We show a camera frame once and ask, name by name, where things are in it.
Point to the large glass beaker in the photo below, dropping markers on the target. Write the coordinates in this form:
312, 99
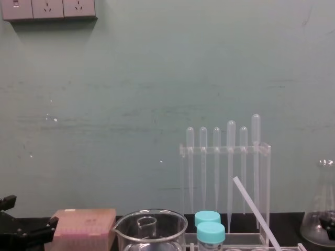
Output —
167, 235

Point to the teal capped vial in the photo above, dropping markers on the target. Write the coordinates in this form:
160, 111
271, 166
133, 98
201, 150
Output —
207, 217
210, 232

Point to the white glass stirring rod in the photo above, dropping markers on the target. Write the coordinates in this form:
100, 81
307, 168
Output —
255, 211

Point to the pink pipette tip box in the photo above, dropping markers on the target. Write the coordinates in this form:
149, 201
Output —
83, 230

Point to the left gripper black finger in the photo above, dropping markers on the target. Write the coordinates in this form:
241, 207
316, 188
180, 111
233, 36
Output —
39, 232
9, 202

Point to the white wall socket panel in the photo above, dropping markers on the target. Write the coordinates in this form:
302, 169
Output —
48, 9

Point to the glass conical flask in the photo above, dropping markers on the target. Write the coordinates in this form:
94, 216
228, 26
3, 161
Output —
318, 198

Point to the small glass beaker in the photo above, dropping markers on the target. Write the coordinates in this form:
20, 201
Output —
146, 227

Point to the short clear plastic pipette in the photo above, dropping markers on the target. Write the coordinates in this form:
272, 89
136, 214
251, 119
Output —
203, 136
216, 136
243, 136
190, 136

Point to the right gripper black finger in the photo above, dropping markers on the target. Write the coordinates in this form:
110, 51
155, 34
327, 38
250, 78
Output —
328, 227

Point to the clear acrylic pipette stand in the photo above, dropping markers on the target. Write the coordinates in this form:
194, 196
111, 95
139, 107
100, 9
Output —
265, 183

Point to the long clear plastic pipette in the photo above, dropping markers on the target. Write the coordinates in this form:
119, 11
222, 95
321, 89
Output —
231, 130

